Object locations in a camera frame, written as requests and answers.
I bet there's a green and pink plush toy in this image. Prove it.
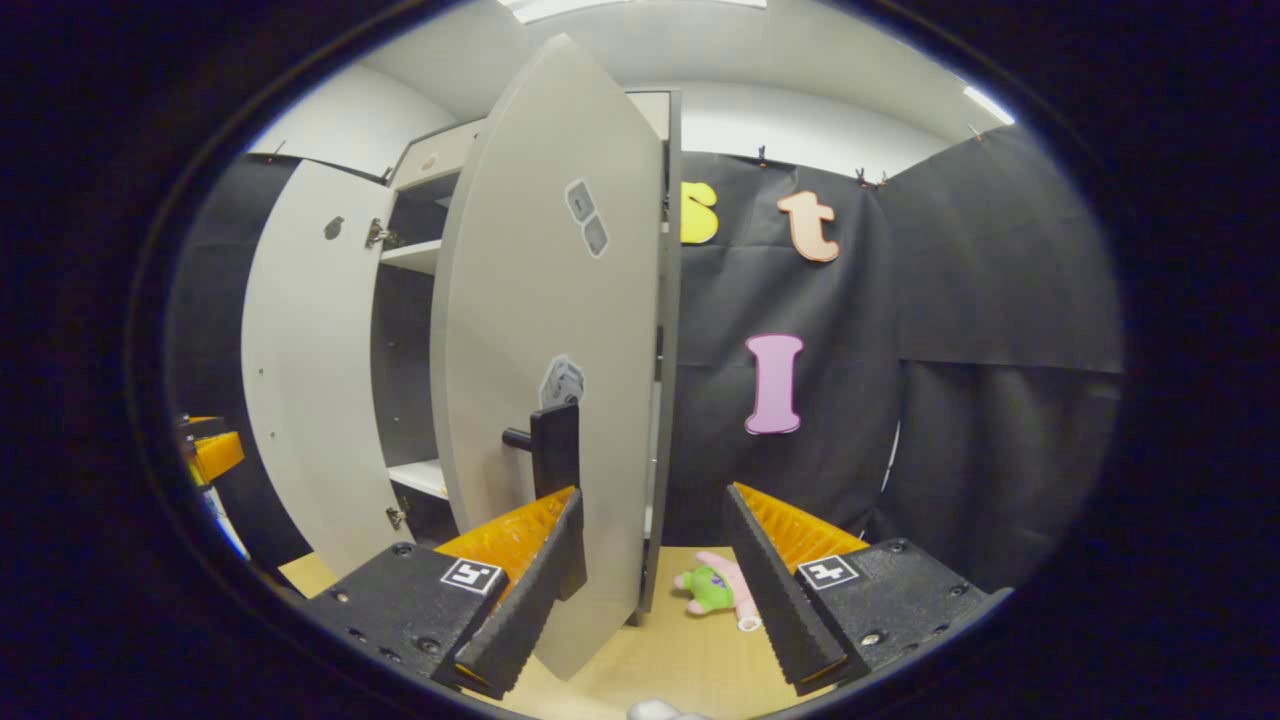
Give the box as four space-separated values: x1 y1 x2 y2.
673 550 763 633

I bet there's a long ceiling light panel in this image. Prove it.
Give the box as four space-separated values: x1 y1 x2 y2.
962 85 1017 127
498 0 768 24

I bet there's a white and blue printed panel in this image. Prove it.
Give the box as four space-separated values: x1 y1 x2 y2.
203 488 251 561

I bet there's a black backdrop cloth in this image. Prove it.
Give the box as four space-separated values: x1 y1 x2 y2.
165 125 1126 596

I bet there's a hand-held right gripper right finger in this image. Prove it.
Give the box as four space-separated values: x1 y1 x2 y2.
722 482 991 698

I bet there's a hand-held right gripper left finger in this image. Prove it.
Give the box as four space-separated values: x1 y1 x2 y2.
300 485 589 701

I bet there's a grey shoe cabinet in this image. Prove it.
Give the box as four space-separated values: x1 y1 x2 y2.
368 88 685 626

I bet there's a grey cabinet drawer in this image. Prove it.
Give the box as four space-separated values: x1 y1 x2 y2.
390 118 491 191

